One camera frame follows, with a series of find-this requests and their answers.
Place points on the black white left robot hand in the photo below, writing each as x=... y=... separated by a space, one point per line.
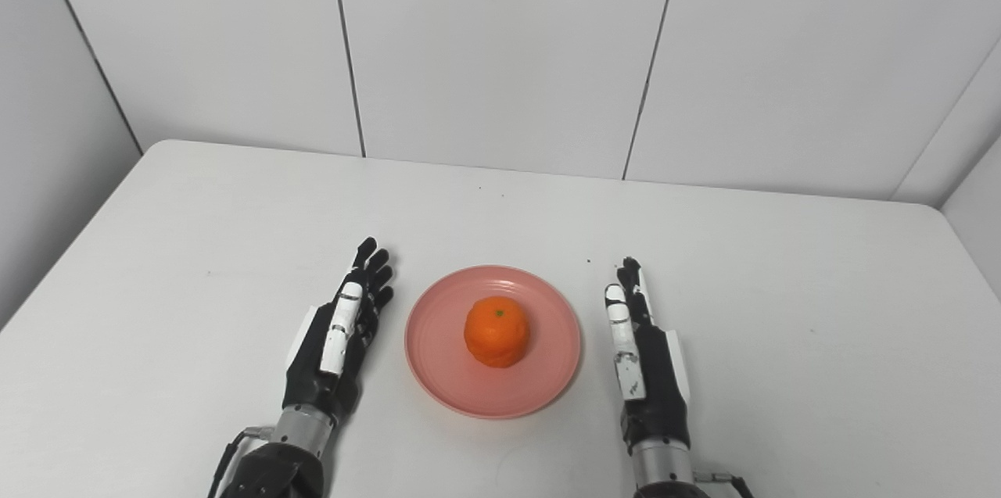
x=317 y=388

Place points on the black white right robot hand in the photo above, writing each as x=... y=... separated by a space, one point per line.
x=661 y=396

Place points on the pink round plate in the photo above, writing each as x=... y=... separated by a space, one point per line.
x=438 y=373

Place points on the orange mandarin fruit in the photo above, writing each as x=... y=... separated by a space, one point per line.
x=496 y=334

